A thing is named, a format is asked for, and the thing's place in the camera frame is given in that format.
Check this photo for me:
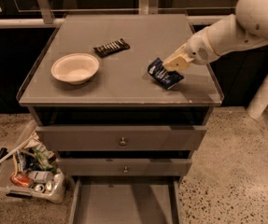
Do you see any metal window frame rail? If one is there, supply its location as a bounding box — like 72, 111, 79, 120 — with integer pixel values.
0, 0, 268, 30

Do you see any grey top drawer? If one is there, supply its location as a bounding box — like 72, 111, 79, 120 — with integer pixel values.
36, 126, 206, 151

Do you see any clear plastic bin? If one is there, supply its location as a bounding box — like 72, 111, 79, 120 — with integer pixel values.
0, 121, 66, 203

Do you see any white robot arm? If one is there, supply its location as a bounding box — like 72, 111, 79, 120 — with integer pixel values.
163, 0, 268, 71

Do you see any silver can top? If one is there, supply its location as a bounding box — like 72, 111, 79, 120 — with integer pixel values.
34, 184, 45, 193

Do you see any grey open bottom drawer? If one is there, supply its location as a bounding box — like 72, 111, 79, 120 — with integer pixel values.
68, 176, 183, 224

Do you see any grey drawer cabinet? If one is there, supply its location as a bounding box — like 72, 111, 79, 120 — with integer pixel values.
16, 13, 225, 224

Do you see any green snack bag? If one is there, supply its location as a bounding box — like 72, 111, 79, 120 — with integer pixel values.
34, 148, 57, 174

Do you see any white diagonal post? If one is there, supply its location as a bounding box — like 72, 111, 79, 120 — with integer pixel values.
247, 74, 268, 119

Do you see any red soda can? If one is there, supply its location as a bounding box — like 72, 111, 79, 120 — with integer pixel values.
10, 173, 33, 188

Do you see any dark brown snack bar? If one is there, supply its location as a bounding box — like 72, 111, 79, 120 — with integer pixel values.
93, 38, 130, 58

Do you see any white soda can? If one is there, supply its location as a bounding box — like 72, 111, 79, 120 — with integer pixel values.
27, 171, 53, 184

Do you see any grey middle drawer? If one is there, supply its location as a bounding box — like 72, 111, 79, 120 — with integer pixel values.
57, 159, 191, 176

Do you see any blue rxbar blueberry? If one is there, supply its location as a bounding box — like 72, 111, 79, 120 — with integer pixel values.
148, 58, 184, 90

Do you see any white stick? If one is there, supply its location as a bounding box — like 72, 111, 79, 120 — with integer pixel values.
0, 136, 34, 164

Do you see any white paper bowl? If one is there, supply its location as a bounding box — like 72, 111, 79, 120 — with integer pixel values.
50, 53, 99, 85

